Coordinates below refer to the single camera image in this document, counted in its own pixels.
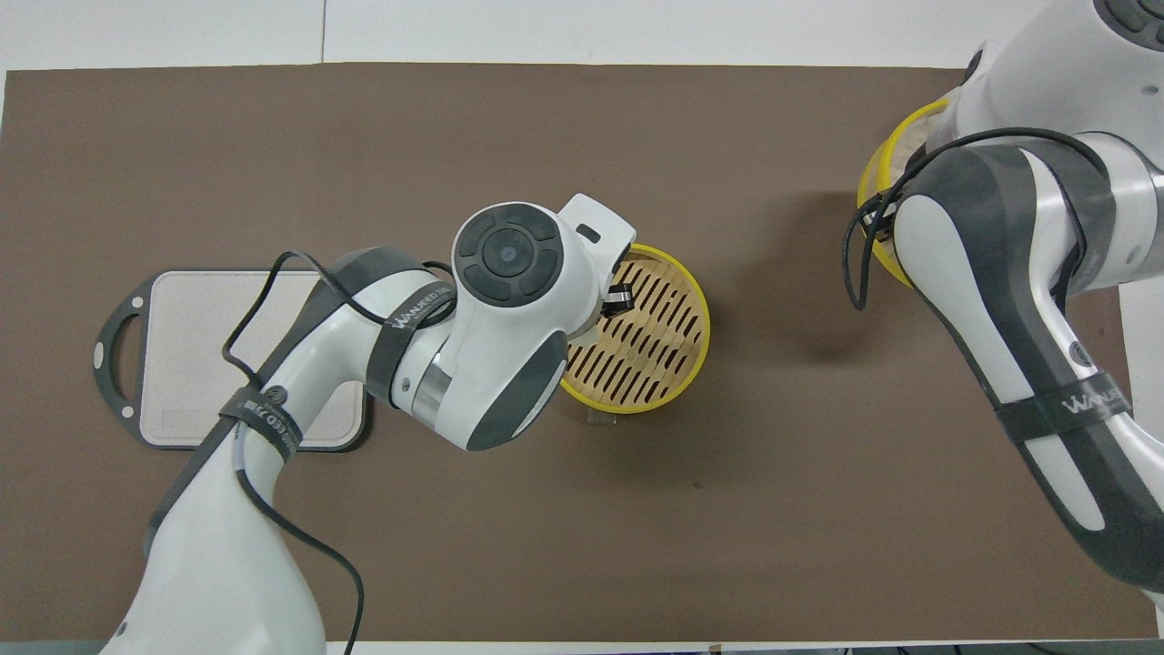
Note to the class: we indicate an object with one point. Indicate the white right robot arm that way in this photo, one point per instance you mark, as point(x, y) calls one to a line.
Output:
point(1000, 273)

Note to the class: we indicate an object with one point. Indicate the yellow bamboo steamer basket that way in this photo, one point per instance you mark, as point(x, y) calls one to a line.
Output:
point(655, 364)

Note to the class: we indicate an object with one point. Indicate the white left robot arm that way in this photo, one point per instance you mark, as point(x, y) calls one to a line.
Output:
point(509, 346)

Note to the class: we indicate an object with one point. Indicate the brown table mat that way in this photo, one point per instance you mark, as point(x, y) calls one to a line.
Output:
point(637, 546)

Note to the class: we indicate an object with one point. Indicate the white cutting board grey rim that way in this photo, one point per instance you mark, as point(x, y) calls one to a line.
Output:
point(182, 346)

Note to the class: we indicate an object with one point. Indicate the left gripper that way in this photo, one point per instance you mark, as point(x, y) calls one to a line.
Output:
point(605, 232)

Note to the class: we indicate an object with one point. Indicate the yellow steamer tier with liner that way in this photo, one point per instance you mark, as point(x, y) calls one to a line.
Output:
point(871, 177)

